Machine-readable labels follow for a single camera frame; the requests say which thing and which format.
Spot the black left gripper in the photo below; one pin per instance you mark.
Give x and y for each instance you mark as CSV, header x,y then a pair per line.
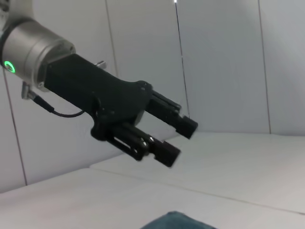
x,y
102,95

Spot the blue denim shorts with embroidery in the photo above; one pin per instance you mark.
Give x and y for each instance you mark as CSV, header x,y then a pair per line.
x,y
176,221

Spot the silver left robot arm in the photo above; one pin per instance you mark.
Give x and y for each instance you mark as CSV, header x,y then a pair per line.
x,y
31,52

